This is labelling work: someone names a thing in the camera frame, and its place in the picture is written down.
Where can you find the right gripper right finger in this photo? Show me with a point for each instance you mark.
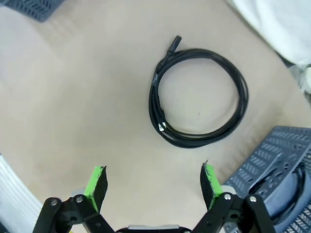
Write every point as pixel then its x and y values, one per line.
pixel 211 184

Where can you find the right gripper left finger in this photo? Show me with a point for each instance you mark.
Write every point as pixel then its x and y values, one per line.
pixel 94 189

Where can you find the blue plastic lattice basket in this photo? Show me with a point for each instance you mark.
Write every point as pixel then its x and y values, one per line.
pixel 31 8
pixel 267 155

